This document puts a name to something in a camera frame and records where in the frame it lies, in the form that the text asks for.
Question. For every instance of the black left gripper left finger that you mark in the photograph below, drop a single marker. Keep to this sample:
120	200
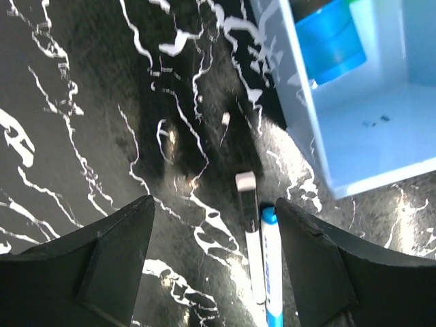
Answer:
89	277

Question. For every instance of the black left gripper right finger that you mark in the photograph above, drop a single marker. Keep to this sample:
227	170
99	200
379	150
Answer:
339	279

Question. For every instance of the black capped white marker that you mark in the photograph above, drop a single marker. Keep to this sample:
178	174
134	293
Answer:
248	201

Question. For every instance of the blue capped black highlighter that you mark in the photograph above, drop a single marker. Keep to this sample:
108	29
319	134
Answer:
328	37

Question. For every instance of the cyan capped white marker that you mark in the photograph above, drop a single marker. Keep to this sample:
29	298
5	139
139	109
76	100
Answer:
272	259

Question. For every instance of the light blue bin left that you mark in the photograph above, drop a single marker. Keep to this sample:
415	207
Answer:
374	125

